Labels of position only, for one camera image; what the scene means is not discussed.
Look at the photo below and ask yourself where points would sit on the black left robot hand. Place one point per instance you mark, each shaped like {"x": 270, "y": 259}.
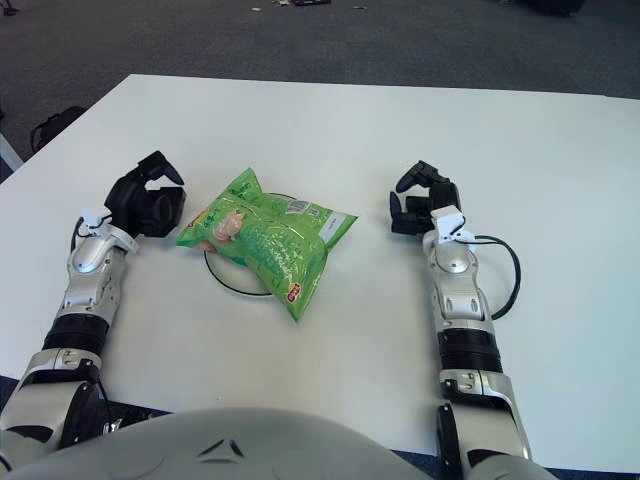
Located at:
{"x": 130, "y": 205}

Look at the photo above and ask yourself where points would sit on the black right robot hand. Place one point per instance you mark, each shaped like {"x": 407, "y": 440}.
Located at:
{"x": 445, "y": 192}

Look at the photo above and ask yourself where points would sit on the green snack bag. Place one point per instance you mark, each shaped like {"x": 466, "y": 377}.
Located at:
{"x": 270, "y": 245}

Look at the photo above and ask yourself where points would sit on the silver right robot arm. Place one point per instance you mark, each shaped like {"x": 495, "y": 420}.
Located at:
{"x": 452, "y": 260}

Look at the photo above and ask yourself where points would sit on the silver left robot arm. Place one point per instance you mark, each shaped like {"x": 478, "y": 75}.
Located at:
{"x": 92, "y": 260}

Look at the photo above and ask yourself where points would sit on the white plate with black rim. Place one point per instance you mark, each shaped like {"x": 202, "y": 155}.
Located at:
{"x": 230, "y": 275}

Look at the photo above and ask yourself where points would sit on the black bag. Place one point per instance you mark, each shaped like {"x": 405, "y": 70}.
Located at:
{"x": 57, "y": 125}

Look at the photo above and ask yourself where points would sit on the white furniture leg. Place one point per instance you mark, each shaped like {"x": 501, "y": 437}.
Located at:
{"x": 9, "y": 152}

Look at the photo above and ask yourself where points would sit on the dark bulky floor object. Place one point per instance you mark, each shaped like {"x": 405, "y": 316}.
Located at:
{"x": 550, "y": 5}

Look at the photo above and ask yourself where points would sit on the silver robot torso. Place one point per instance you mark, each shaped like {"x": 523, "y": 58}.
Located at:
{"x": 225, "y": 450}

